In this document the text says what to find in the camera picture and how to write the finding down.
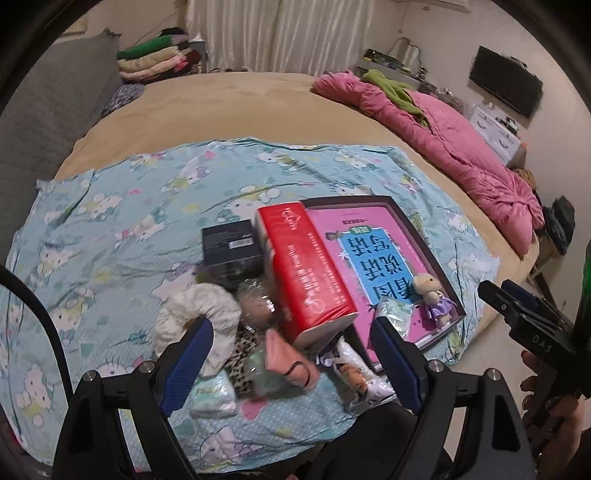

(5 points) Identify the black cable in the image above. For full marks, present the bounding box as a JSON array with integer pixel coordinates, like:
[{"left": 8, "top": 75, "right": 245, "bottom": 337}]
[{"left": 0, "top": 265, "right": 75, "bottom": 402}]

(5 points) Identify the dark fuzzy hair tie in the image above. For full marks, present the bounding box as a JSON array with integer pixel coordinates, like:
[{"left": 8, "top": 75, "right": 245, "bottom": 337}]
[{"left": 195, "top": 264, "right": 245, "bottom": 292}]

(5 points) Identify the stack of folded blankets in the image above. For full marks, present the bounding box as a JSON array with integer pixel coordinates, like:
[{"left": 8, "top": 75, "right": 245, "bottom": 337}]
[{"left": 115, "top": 28, "right": 206, "bottom": 85}]

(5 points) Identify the black wall television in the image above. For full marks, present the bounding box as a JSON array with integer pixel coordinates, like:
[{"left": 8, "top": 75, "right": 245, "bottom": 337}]
[{"left": 469, "top": 45, "right": 544, "bottom": 119}]

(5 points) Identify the cartoon printed snack packet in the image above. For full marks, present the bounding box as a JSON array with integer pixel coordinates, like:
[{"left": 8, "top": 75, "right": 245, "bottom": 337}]
[{"left": 318, "top": 336, "right": 397, "bottom": 412}]

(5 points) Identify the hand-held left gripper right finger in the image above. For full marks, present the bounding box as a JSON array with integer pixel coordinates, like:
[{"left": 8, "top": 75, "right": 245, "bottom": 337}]
[{"left": 369, "top": 318, "right": 539, "bottom": 480}]

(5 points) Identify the small pale green tissue packet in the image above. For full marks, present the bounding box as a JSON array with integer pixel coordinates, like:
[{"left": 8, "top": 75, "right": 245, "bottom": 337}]
[
  {"left": 191, "top": 370, "right": 239, "bottom": 419},
  {"left": 375, "top": 298, "right": 413, "bottom": 343}
]

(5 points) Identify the pink quilt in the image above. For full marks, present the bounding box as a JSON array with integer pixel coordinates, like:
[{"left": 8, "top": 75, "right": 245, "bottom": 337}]
[{"left": 313, "top": 71, "right": 546, "bottom": 257}]

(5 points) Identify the blue cartoon printed blanket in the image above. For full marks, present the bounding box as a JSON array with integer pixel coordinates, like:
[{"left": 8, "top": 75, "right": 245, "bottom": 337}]
[{"left": 0, "top": 136, "right": 502, "bottom": 474}]

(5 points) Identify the arched mirror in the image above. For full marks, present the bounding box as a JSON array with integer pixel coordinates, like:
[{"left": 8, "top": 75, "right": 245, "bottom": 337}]
[{"left": 390, "top": 37, "right": 424, "bottom": 70}]

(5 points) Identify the black cardboard box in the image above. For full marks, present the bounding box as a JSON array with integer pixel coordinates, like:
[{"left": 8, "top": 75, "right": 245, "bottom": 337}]
[{"left": 201, "top": 220, "right": 263, "bottom": 278}]

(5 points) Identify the brown plush toy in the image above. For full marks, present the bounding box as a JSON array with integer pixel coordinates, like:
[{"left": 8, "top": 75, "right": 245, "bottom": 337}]
[{"left": 513, "top": 167, "right": 537, "bottom": 191}]

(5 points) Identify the dark floral pillow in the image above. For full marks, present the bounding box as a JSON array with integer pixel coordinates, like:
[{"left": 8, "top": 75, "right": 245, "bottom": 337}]
[{"left": 100, "top": 83, "right": 149, "bottom": 117}]

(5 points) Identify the plastic wrapped round puff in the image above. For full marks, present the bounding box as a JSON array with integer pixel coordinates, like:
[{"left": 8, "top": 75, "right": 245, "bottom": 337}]
[{"left": 235, "top": 279, "right": 280, "bottom": 334}]

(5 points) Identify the plush doll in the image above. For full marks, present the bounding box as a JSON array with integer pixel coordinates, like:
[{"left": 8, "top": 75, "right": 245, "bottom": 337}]
[{"left": 412, "top": 273, "right": 459, "bottom": 329}]

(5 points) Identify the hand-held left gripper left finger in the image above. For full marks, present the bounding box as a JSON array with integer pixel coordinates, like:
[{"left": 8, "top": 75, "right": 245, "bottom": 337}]
[{"left": 53, "top": 318, "right": 215, "bottom": 480}]

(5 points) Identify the white drawer cabinet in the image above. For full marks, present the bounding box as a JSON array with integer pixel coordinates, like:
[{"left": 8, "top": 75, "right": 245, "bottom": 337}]
[{"left": 470, "top": 104, "right": 528, "bottom": 168}]

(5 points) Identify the green cloth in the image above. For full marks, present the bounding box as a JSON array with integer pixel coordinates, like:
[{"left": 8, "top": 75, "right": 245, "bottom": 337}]
[{"left": 360, "top": 69, "right": 431, "bottom": 128}]

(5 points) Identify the dark bag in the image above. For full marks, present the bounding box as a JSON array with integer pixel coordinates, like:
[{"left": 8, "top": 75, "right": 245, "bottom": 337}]
[{"left": 539, "top": 196, "right": 576, "bottom": 257}]

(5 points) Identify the cluttered desk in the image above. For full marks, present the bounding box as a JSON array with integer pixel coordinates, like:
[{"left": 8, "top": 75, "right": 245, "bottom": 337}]
[{"left": 355, "top": 46, "right": 465, "bottom": 108}]

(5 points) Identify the pink face mask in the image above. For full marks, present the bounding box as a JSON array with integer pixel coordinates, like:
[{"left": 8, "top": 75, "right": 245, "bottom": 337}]
[{"left": 264, "top": 329, "right": 320, "bottom": 389}]

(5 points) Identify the person's right hand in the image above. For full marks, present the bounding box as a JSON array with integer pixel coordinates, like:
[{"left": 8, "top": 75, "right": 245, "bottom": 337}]
[{"left": 521, "top": 350, "right": 591, "bottom": 480}]

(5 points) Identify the bed with beige sheet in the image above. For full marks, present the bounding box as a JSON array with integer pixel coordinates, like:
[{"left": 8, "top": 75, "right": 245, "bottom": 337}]
[{"left": 55, "top": 71, "right": 541, "bottom": 333}]

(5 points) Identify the grey quilted headboard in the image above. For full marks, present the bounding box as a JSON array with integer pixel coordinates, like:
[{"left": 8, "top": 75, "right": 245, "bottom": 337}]
[{"left": 0, "top": 31, "right": 124, "bottom": 197}]

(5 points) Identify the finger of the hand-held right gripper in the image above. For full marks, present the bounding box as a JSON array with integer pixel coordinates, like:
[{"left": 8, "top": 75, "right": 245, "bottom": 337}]
[
  {"left": 501, "top": 279, "right": 573, "bottom": 324},
  {"left": 478, "top": 281, "right": 573, "bottom": 361}
]

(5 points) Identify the red tissue pack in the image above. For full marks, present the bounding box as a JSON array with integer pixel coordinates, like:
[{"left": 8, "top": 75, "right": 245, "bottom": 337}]
[{"left": 256, "top": 202, "right": 360, "bottom": 355}]

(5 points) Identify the leopard print scrunchie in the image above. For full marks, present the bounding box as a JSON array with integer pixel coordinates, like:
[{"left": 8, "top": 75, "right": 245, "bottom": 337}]
[{"left": 228, "top": 330, "right": 260, "bottom": 401}]

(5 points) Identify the pink book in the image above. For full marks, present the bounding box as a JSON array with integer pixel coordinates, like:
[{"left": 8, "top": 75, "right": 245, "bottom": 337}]
[
  {"left": 307, "top": 205, "right": 459, "bottom": 361},
  {"left": 298, "top": 196, "right": 466, "bottom": 374}
]

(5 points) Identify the white fluffy scrunchie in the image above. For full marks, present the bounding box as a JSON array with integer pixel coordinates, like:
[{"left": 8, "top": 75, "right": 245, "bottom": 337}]
[{"left": 154, "top": 282, "right": 243, "bottom": 377}]

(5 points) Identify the white curtain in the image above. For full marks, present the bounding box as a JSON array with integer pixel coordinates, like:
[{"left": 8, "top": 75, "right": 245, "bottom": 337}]
[{"left": 184, "top": 0, "right": 403, "bottom": 75}]

